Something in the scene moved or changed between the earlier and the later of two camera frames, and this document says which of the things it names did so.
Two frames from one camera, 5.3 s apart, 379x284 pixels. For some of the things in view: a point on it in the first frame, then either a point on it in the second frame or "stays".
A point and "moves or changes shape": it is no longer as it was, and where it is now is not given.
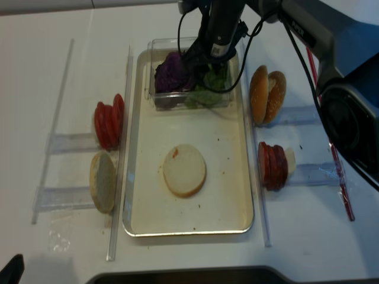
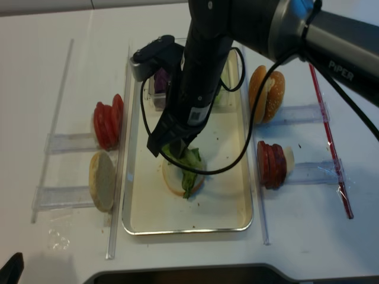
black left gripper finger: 13,271 stays
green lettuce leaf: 216,79 moves or changes shape
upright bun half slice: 102,180 stays
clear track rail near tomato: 63,143 stays
